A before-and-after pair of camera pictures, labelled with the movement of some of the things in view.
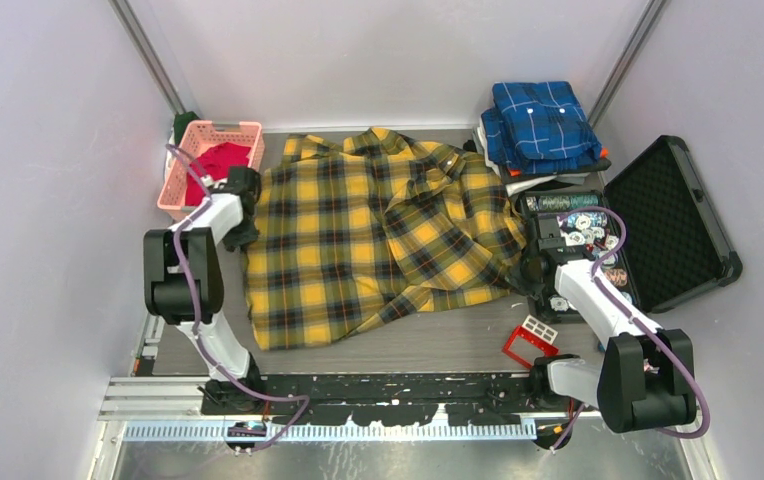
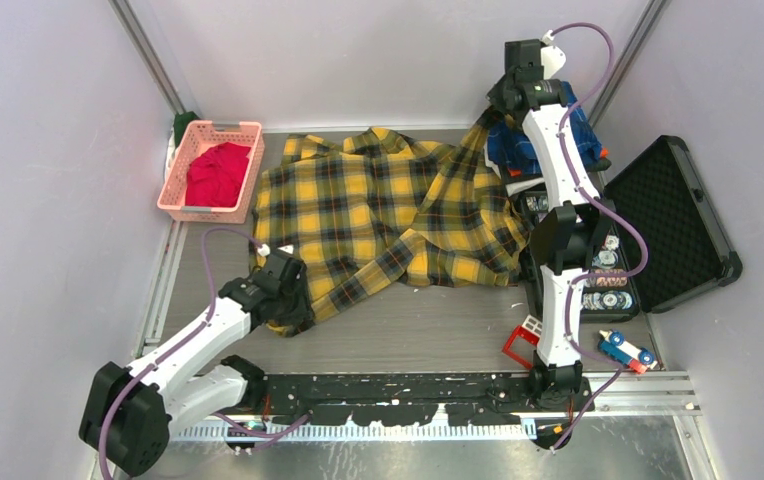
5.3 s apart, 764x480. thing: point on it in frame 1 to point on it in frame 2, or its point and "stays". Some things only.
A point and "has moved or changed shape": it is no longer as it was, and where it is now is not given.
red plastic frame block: x=548 y=348 stays
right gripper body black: x=524 y=281 to x=497 y=93
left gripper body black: x=247 y=234 to x=295 y=305
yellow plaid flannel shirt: x=354 y=238 has moved or changed shape
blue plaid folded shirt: x=535 y=127 stays
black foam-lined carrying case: x=656 y=227 stays
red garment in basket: x=214 y=161 stays
